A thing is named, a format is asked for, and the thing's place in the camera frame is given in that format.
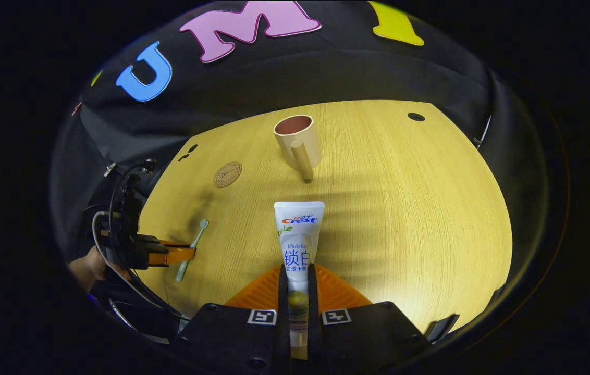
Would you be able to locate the white toothpaste tube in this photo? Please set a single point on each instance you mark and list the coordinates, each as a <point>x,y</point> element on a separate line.
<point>299,234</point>

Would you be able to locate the pale green toothbrush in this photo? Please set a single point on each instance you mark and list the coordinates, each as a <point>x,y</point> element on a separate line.
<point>193,247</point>

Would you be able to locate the black backdrop cloth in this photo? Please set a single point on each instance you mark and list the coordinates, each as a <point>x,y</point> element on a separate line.
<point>326,73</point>

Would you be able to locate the beige cup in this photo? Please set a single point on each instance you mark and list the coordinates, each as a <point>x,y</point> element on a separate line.
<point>300,146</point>

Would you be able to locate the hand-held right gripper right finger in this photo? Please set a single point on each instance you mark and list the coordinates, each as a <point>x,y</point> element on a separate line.
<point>313,312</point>

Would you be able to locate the copper cloth clip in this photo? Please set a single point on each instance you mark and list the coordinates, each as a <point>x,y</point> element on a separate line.
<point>76,108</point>

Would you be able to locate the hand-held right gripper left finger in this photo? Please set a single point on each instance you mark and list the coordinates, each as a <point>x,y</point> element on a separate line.
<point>283,312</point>

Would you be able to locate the silver cloth clip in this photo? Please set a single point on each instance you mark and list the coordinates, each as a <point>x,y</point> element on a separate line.
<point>110,168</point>

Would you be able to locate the round wooden coaster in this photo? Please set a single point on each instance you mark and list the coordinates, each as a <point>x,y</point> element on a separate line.
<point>228,174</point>

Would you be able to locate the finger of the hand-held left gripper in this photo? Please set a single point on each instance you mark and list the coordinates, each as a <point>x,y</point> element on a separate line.
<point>175,256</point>
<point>175,242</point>

